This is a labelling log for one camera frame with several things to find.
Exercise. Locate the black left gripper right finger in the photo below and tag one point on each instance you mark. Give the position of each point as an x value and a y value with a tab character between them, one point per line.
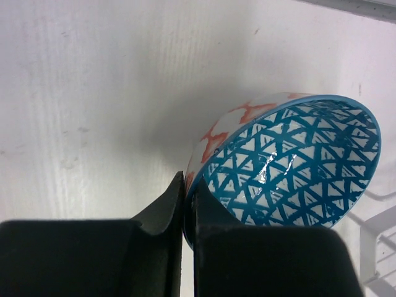
233	259

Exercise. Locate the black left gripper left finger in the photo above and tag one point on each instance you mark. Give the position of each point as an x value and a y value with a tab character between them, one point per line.
138	256

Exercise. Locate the clear acrylic dish rack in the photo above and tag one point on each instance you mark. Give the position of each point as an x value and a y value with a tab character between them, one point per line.
374	255

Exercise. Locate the blue triangle pattern bowl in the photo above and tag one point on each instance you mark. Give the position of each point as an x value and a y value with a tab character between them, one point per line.
286	159

